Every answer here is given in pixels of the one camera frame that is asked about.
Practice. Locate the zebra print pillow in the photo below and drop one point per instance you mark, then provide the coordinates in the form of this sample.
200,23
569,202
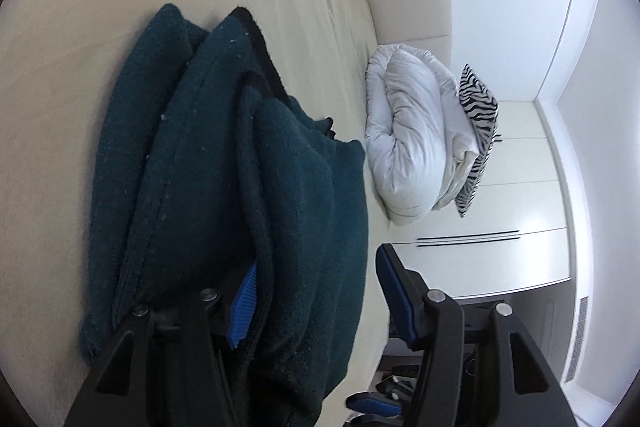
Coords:
482,109

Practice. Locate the dark green knit sweater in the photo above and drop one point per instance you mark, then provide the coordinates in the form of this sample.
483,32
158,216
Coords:
205,166

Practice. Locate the bed with beige sheet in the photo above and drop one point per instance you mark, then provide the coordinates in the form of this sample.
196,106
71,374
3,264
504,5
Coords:
59,63

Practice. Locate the white wardrobe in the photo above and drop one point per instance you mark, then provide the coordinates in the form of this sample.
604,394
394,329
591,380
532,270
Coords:
513,237

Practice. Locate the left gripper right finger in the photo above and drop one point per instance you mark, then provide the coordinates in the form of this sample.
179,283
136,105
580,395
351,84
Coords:
480,367

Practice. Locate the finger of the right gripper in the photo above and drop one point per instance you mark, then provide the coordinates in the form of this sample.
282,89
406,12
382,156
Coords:
376,404

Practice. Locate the white folded duvet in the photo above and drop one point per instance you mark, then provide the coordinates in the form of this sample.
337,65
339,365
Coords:
420,143

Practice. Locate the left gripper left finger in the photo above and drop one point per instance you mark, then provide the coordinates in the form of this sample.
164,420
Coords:
164,366

